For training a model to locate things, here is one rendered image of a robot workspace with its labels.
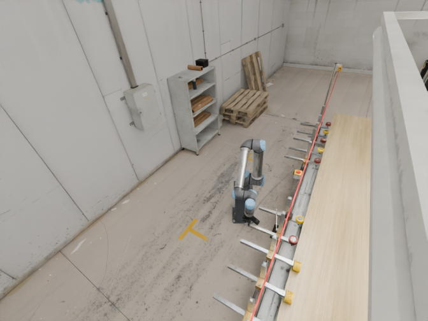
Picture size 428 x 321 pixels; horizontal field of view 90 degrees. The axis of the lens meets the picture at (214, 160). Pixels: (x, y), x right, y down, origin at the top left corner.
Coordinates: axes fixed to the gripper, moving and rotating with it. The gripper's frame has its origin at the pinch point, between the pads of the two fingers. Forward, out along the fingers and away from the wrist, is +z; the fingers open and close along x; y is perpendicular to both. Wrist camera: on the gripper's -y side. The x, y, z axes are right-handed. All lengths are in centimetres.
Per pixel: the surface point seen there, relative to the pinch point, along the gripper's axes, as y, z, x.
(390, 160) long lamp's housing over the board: -54, -157, 64
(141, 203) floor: 194, 89, -10
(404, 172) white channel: -54, -162, 74
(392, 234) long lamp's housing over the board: -53, -157, 86
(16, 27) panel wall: 242, -168, 9
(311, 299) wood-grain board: -65, -10, 41
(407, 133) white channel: -54, -165, 64
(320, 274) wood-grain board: -68, -10, 20
